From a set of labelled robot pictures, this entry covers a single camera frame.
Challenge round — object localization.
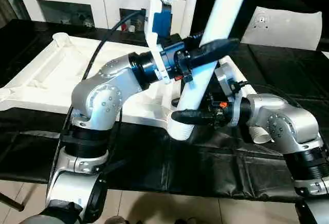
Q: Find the white plastic table top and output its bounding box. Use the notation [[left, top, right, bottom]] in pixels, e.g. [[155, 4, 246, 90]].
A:
[[0, 31, 245, 138]]

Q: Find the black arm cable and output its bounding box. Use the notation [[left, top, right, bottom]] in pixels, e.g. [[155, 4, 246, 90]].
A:
[[234, 80, 304, 106], [58, 8, 151, 150]]

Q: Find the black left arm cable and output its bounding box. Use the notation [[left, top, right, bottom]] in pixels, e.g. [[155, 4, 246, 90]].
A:
[[58, 8, 151, 150]]

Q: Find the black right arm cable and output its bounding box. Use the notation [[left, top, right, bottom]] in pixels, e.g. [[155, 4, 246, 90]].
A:
[[234, 80, 304, 106]]

